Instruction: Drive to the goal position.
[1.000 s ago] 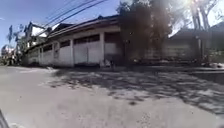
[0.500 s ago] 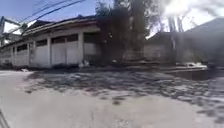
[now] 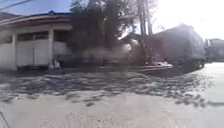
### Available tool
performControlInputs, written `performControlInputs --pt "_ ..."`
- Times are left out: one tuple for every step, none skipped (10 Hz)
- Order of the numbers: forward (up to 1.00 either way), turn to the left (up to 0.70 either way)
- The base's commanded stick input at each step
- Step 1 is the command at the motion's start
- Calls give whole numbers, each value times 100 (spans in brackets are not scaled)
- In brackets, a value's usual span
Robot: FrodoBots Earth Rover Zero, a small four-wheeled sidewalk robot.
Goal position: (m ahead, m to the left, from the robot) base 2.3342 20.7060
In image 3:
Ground group of dark trees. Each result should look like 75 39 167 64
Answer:
67 0 158 66

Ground grey concrete road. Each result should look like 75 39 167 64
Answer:
0 61 224 128

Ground grey truck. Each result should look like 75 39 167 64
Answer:
151 23 208 73

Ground white building with pillars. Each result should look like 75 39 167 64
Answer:
0 10 75 72

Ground grey building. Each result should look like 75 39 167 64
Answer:
205 37 224 63

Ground overhead wires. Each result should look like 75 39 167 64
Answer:
0 0 35 13

